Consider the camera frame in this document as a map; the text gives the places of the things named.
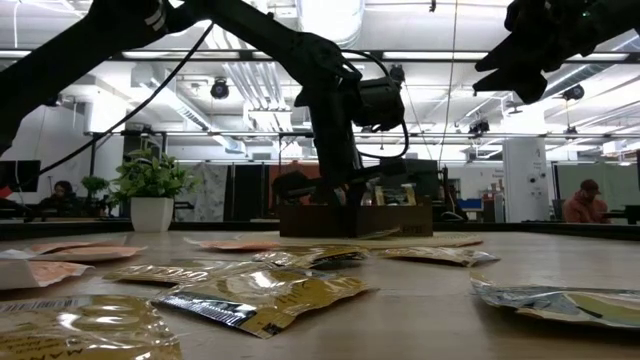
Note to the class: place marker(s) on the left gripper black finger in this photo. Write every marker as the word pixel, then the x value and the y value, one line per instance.
pixel 330 192
pixel 354 192

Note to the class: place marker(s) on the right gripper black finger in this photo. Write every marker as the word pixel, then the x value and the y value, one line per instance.
pixel 510 80
pixel 515 57

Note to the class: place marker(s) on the brown wooden tea box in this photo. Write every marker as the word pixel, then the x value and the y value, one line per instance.
pixel 320 222

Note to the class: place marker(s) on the silver packet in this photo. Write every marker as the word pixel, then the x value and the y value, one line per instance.
pixel 550 305

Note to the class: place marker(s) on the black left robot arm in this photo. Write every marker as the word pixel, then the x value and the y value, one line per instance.
pixel 280 37

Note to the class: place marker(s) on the orange tea bag packet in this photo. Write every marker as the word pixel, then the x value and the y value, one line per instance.
pixel 40 274
pixel 60 246
pixel 90 253
pixel 230 245

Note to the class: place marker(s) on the orange partition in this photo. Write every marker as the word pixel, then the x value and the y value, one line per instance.
pixel 280 167

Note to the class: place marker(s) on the small black ceiling device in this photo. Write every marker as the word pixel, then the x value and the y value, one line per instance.
pixel 479 127

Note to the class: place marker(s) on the black monitor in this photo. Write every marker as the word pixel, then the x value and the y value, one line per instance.
pixel 22 176
pixel 420 172

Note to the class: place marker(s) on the dark partition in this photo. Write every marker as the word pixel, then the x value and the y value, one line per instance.
pixel 247 192

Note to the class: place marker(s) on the overhead LED light bar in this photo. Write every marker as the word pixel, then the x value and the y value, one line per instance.
pixel 430 55

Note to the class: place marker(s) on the white pillar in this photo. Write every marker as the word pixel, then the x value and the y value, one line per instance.
pixel 525 170

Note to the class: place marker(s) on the blue bin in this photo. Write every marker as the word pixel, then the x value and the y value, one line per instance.
pixel 467 204

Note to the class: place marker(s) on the patterned grey curtain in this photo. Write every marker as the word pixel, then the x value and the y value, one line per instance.
pixel 205 192

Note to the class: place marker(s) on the person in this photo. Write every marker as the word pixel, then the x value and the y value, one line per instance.
pixel 585 207
pixel 62 192

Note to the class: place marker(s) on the grey partition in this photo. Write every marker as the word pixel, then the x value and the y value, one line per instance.
pixel 620 185

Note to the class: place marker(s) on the black side table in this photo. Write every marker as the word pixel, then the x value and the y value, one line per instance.
pixel 627 214

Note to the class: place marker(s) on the green plant in white pot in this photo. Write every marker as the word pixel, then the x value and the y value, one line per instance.
pixel 151 215

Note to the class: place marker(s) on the small background plant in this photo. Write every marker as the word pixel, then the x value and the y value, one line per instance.
pixel 95 185

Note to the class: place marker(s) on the black background rig frame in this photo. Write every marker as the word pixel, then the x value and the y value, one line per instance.
pixel 292 134

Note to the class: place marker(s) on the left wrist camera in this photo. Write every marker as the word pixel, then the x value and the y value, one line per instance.
pixel 380 102

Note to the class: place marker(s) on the silver round air duct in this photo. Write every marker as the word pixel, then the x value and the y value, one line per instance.
pixel 340 20

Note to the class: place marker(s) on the black aluminium table frame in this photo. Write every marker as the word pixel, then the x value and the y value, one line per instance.
pixel 75 227

